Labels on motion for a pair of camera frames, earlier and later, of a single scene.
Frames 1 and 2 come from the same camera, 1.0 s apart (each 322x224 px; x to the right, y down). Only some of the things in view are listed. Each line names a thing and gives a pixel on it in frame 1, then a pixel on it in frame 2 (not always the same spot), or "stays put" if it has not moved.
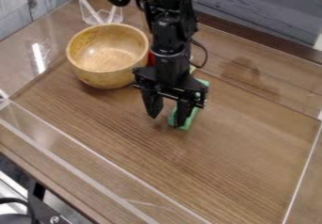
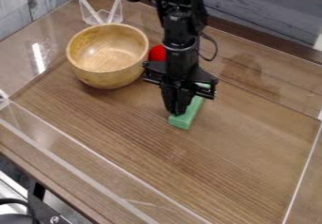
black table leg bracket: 40,214 stays put
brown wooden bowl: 104,53 stays put
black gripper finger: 154,101 to 170,94
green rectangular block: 194,113 stays put
